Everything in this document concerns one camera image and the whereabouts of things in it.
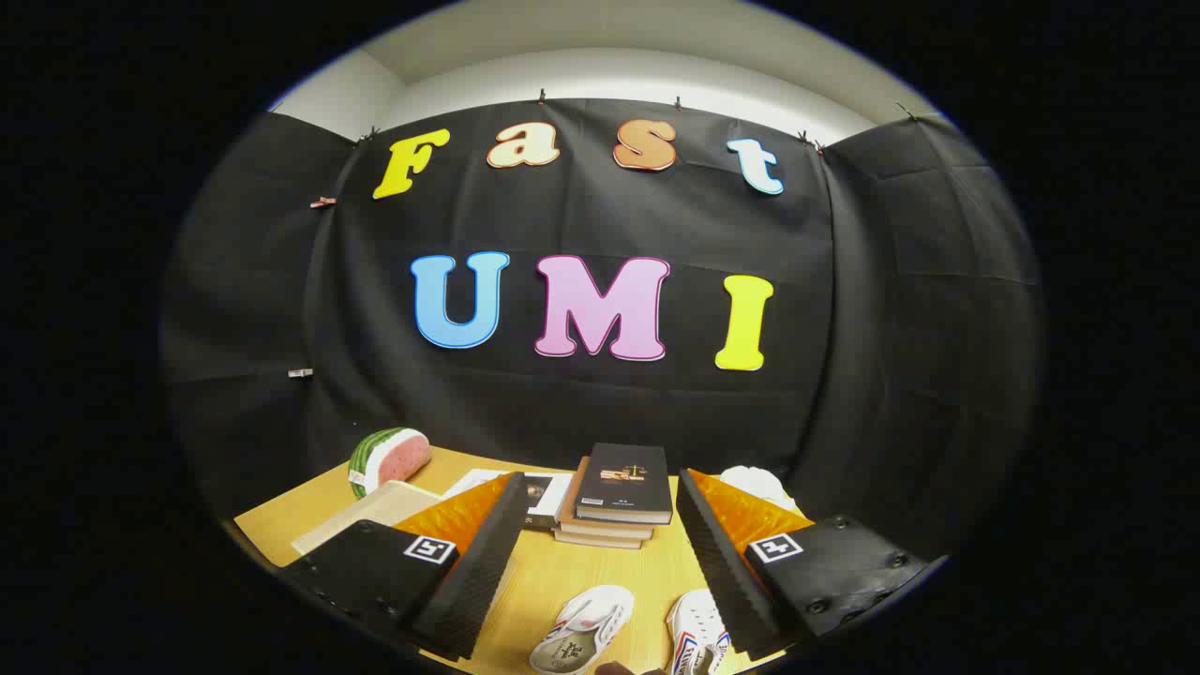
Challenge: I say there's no white plush pouch with eyes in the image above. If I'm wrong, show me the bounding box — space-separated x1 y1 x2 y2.
720 465 798 515

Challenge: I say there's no thin tan book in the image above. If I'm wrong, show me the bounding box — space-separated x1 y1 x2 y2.
552 528 648 550

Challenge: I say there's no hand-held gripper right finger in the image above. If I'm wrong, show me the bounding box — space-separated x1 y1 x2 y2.
675 467 950 657

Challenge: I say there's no black backdrop cloth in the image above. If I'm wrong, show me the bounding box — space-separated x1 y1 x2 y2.
159 97 1046 563

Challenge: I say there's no white portrait cover book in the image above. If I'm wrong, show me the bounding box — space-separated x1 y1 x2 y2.
441 469 575 529

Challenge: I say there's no white canvas shoe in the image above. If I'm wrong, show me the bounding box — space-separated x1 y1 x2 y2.
530 585 636 675
666 589 732 675

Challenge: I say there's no watermelon slice plush toy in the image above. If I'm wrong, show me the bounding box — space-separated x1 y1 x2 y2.
349 427 433 499

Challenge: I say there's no beige fabric storage box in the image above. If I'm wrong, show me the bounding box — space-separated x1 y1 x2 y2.
291 481 443 556

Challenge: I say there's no brown cover book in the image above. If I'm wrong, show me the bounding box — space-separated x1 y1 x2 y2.
560 457 657 542

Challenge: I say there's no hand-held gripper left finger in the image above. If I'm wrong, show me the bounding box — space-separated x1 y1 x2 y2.
279 472 531 662

